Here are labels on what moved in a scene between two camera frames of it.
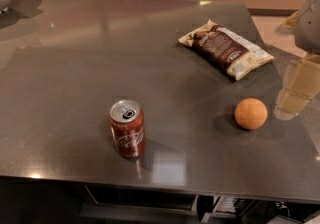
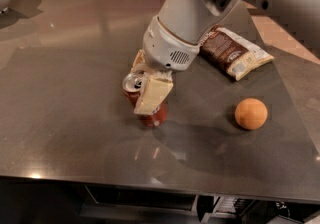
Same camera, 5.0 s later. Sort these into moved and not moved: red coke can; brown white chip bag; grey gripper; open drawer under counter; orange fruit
Moved: red coke can; grey gripper
Not moved: brown white chip bag; open drawer under counter; orange fruit
